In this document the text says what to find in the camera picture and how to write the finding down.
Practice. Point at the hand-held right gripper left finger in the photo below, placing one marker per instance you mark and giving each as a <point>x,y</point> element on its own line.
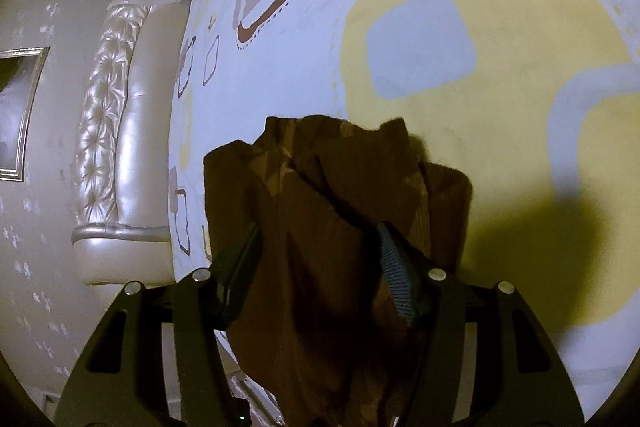
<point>235,267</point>

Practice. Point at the pearl tufted headboard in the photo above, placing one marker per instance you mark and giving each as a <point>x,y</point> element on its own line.
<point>125,132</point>

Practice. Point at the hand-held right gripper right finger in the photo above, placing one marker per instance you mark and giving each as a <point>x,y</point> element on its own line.
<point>397,272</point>

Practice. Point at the silver framed wall picture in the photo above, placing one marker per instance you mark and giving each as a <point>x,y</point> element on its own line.
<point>20,117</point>

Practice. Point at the white patterned bed sheet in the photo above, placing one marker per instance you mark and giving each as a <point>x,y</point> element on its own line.
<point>450,57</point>

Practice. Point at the brown argyle sweater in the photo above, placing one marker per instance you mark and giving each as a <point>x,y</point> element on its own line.
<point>320,217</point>

